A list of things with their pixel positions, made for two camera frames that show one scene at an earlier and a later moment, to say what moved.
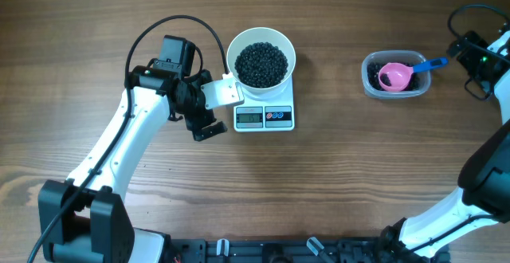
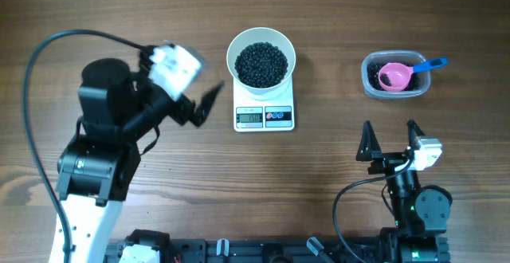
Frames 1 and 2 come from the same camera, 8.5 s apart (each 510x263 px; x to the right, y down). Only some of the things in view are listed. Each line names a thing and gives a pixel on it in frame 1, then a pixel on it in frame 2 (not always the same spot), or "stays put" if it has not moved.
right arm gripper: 466,59 to 370,149
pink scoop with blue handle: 400,75 stays put
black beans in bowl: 260,65 stays put
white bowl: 260,60 stays put
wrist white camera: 499,43 to 428,152
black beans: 373,71 stays put
